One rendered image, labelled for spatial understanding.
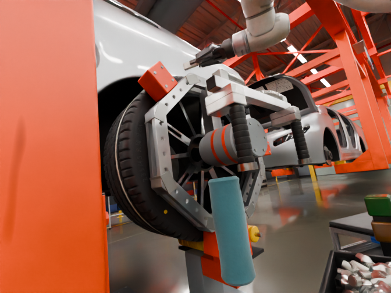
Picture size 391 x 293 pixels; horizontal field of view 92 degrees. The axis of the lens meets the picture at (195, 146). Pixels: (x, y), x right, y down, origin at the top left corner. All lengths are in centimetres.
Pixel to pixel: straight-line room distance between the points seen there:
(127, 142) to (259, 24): 62
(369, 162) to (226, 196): 374
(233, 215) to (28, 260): 39
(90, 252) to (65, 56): 27
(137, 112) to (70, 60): 32
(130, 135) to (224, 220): 36
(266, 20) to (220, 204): 66
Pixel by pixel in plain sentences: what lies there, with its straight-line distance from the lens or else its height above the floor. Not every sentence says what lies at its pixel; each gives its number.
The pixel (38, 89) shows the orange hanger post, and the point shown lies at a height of 88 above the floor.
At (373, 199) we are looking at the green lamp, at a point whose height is 66.
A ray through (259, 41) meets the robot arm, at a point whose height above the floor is 122.
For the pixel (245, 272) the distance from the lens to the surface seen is 56.
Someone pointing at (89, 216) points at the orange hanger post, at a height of 72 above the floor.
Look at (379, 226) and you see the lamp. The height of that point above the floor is 60.
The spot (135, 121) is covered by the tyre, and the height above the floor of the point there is 95.
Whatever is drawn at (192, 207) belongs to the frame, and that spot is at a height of 67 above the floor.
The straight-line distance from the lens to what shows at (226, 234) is 53.
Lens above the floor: 74
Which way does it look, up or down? 10 degrees up
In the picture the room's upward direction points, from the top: 8 degrees counter-clockwise
